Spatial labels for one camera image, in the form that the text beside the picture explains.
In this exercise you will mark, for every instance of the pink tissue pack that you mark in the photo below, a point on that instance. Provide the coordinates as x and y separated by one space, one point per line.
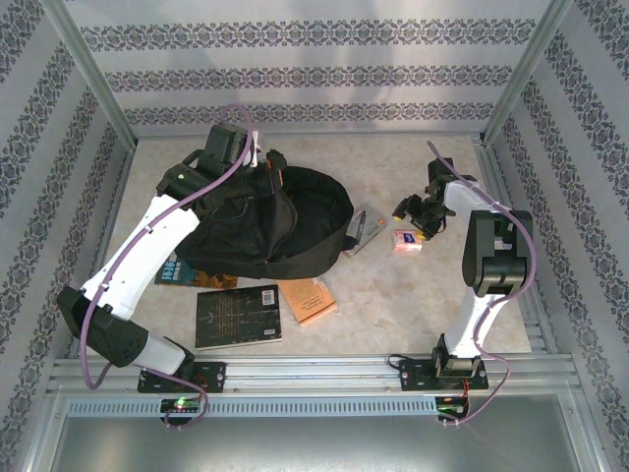
408 241

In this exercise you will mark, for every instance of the grey stationery box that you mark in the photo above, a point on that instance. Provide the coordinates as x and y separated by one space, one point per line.
368 231

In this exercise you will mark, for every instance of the black backpack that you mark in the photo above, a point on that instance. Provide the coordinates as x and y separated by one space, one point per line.
231 236

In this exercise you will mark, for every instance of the blue landscape cover book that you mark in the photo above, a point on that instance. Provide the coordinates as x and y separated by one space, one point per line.
172 275

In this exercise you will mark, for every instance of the orange book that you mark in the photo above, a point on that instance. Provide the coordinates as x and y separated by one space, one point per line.
309 300

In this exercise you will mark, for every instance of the black book with barcode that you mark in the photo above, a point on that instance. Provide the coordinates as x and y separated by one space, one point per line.
238 317

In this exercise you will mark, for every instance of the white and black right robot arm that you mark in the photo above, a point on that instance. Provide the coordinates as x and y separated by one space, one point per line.
472 319

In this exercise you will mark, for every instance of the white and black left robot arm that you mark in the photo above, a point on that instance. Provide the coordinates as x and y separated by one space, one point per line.
142 251

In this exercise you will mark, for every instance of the grey metal sheet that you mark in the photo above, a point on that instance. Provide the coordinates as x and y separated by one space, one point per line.
314 447

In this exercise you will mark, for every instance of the aluminium side rail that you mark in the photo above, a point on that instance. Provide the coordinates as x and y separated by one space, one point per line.
489 162
118 196

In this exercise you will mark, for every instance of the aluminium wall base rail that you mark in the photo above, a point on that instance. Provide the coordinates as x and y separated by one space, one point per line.
344 134

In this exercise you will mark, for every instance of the aluminium frame post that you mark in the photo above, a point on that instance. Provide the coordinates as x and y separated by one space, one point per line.
88 74
528 74

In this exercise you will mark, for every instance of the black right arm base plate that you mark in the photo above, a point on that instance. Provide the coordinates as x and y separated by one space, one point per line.
413 378

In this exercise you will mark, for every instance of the aluminium mounting rail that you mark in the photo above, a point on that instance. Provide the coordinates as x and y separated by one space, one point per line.
314 373

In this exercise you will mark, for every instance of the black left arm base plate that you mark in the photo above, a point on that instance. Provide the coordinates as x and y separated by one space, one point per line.
216 376

